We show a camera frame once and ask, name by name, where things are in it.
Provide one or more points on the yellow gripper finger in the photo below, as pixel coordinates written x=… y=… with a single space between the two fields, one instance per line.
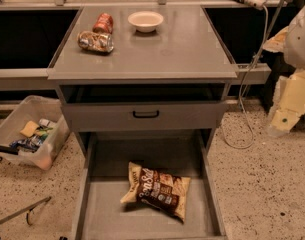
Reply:
x=276 y=43
x=288 y=104

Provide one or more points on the brown chip bag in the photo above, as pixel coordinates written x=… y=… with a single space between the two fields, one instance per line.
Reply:
x=160 y=190

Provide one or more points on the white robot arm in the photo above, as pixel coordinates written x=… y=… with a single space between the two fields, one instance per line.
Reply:
x=294 y=47

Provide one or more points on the closed top drawer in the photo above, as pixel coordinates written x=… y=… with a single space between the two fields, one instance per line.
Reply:
x=118 y=117

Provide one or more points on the grey drawer cabinet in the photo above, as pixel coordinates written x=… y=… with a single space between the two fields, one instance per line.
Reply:
x=182 y=61

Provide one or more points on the open middle drawer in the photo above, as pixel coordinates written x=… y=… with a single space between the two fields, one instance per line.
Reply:
x=101 y=216

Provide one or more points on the white bowl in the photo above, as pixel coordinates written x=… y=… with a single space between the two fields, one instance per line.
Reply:
x=145 y=21

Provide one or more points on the silver brown soda can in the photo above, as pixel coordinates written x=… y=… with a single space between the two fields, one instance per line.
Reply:
x=98 y=42

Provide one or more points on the red soda can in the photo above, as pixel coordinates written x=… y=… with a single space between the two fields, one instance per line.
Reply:
x=103 y=24

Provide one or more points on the small white bottle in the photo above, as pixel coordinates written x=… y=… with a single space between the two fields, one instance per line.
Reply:
x=46 y=123

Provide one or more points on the clear plastic bin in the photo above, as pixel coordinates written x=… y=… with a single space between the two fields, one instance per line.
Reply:
x=33 y=108

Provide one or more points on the yellow sponge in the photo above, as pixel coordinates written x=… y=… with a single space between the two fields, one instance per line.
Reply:
x=29 y=129

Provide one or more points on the blue snack wrapper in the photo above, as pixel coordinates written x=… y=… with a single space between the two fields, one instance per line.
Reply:
x=31 y=144

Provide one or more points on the metal rod on floor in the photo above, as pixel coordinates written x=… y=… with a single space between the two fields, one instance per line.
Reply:
x=25 y=209

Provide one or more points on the black marker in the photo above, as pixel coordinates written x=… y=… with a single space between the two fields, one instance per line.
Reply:
x=8 y=150

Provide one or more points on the black drawer handle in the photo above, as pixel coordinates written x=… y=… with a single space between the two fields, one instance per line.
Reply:
x=145 y=115

